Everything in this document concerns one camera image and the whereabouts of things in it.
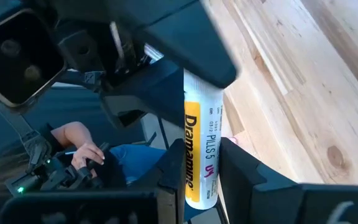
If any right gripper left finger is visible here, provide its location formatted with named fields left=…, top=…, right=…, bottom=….
left=116, top=139, right=187, bottom=224

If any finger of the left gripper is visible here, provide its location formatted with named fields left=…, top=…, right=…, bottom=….
left=103, top=60, right=185, bottom=128
left=135, top=0, right=239, bottom=90

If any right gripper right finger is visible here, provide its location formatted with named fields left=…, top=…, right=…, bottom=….
left=218, top=137, right=306, bottom=224

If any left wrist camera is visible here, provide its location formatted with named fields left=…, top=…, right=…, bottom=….
left=0, top=9, right=67, bottom=110

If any person's hand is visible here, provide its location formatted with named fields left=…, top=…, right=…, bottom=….
left=70, top=142, right=106, bottom=179

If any white yellow Dramamine tube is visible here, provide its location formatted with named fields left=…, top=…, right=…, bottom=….
left=183, top=68, right=224, bottom=210

